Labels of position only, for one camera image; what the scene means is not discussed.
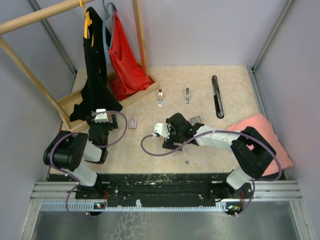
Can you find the red staple box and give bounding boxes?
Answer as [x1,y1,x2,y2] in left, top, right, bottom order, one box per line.
[128,117,138,129]
[189,115,204,125]

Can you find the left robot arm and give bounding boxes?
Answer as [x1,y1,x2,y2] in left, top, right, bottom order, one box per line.
[43,113,118,199]

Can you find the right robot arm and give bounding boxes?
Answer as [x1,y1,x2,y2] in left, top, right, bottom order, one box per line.
[153,113,277,198]

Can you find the black hanging garment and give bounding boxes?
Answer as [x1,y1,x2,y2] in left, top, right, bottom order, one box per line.
[69,7,123,122]

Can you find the red hanging garment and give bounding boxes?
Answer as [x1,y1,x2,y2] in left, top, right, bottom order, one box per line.
[108,14,152,101]

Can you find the wooden clothes rack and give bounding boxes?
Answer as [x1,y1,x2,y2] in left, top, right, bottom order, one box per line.
[0,0,160,137]

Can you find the pink folded towel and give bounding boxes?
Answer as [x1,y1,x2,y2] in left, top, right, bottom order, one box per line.
[226,113,294,169]

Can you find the yellow clothes hanger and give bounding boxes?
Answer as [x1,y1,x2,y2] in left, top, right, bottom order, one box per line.
[79,0,92,39]

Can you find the blue clothes hanger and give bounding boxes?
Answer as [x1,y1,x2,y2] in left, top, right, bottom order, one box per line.
[102,0,118,63]

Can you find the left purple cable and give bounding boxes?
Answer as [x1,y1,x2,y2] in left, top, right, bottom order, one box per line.
[49,110,128,219]

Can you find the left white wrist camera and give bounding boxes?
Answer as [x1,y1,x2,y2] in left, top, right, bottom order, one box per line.
[94,108,109,124]

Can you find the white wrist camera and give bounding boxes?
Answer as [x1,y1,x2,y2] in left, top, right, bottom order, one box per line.
[94,108,109,124]
[153,123,171,139]

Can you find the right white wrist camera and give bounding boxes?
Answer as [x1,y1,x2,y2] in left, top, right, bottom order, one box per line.
[153,123,171,139]

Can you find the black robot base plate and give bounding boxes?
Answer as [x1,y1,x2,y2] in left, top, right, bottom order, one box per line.
[47,172,253,207]

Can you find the aluminium frame rail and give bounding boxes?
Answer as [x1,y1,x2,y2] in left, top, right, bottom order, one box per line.
[30,180,302,213]

